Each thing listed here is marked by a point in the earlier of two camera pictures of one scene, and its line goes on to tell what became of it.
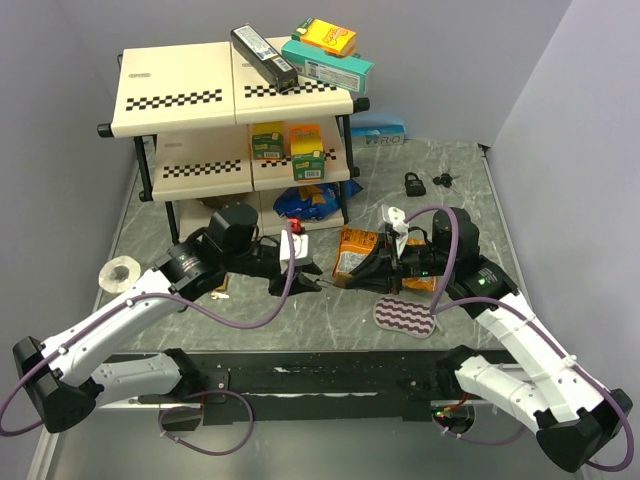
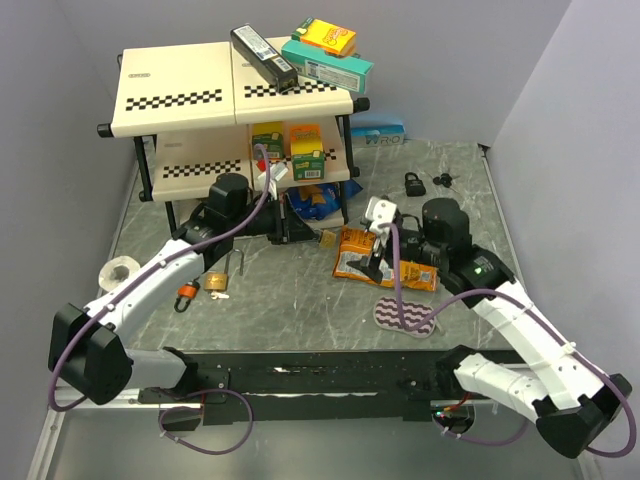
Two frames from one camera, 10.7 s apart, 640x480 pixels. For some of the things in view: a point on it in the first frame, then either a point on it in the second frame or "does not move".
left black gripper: x=304 y=284 to x=290 y=229
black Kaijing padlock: x=414 y=187 does not move
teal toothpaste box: x=351 y=73 does not move
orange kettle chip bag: x=354 y=244 does not move
